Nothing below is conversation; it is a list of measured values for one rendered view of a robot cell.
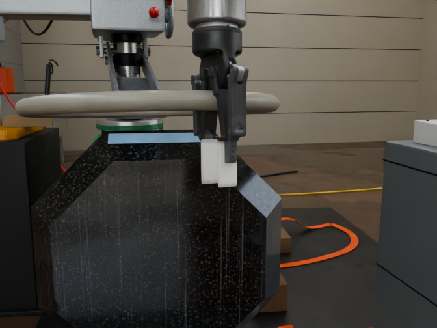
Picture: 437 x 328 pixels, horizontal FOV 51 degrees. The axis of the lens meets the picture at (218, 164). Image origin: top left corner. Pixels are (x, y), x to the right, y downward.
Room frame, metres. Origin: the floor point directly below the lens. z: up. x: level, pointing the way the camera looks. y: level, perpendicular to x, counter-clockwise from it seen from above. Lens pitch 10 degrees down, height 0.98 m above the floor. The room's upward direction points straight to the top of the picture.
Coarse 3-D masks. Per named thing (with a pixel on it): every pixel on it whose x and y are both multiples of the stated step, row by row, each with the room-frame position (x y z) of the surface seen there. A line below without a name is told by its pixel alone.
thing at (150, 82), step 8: (96, 48) 1.67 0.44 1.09; (104, 48) 1.68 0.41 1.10; (112, 48) 1.69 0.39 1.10; (144, 56) 1.54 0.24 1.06; (112, 64) 1.40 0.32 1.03; (144, 64) 1.48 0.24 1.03; (112, 72) 1.31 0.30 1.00; (144, 72) 1.48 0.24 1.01; (152, 72) 1.34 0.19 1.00; (112, 80) 1.26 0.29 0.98; (120, 80) 1.40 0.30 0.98; (128, 80) 1.41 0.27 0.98; (136, 80) 1.41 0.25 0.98; (144, 80) 1.42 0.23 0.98; (152, 80) 1.29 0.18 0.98; (112, 88) 1.28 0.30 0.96; (120, 88) 1.32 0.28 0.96; (128, 88) 1.33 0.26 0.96; (136, 88) 1.33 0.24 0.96; (144, 88) 1.34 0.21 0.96; (152, 88) 1.29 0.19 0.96; (160, 88) 1.20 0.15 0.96
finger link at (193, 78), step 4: (192, 76) 0.74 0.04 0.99; (196, 76) 0.74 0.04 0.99; (192, 80) 0.74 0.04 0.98; (196, 80) 0.74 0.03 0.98; (192, 84) 0.74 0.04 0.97; (192, 88) 0.74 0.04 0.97; (196, 88) 0.73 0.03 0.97; (196, 112) 0.73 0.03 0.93; (200, 112) 0.73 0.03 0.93; (196, 116) 0.73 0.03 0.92; (196, 120) 0.73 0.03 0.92; (196, 124) 0.73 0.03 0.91; (196, 128) 0.73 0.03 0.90; (196, 132) 0.73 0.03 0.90
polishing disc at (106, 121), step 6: (102, 120) 1.45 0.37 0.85; (108, 120) 1.45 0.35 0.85; (114, 120) 1.45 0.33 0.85; (120, 120) 1.45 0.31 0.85; (126, 120) 1.45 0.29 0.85; (132, 120) 1.45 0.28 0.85; (138, 120) 1.45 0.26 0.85; (144, 120) 1.45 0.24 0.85; (150, 120) 1.45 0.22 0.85; (156, 120) 1.47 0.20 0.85
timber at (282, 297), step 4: (280, 276) 1.88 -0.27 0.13; (280, 280) 1.83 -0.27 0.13; (284, 280) 1.83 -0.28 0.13; (280, 284) 1.79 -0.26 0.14; (284, 284) 1.79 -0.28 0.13; (280, 288) 1.79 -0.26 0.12; (284, 288) 1.79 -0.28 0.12; (280, 292) 1.79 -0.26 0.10; (284, 292) 1.79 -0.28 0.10; (276, 296) 1.78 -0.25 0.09; (280, 296) 1.79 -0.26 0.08; (284, 296) 1.79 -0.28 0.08; (272, 300) 1.78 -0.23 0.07; (276, 300) 1.78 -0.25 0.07; (280, 300) 1.79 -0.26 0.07; (284, 300) 1.79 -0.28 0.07; (268, 304) 1.78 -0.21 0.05; (272, 304) 1.78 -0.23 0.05; (276, 304) 1.78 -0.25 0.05; (280, 304) 1.79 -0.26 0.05; (284, 304) 1.79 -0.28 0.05; (264, 308) 1.78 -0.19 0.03; (268, 308) 1.78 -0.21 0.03; (272, 308) 1.78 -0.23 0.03; (276, 308) 1.79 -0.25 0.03; (280, 308) 1.79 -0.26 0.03; (284, 308) 1.79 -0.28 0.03
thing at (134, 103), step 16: (48, 96) 0.69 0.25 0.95; (64, 96) 0.67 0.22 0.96; (80, 96) 0.66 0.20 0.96; (96, 96) 0.65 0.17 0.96; (112, 96) 0.65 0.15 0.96; (128, 96) 0.65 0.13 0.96; (144, 96) 0.65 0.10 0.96; (160, 96) 0.65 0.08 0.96; (176, 96) 0.66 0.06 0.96; (192, 96) 0.66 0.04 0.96; (208, 96) 0.67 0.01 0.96; (256, 96) 0.74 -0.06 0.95; (272, 96) 0.80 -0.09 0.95; (16, 112) 0.78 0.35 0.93; (32, 112) 0.71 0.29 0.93; (48, 112) 0.69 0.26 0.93; (64, 112) 0.67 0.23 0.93; (80, 112) 0.66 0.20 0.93; (96, 112) 0.66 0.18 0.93; (112, 112) 1.07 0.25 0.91; (128, 112) 1.08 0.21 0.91; (144, 112) 1.10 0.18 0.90; (160, 112) 1.10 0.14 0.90; (176, 112) 1.10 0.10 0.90; (192, 112) 1.09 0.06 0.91; (256, 112) 0.96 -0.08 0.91
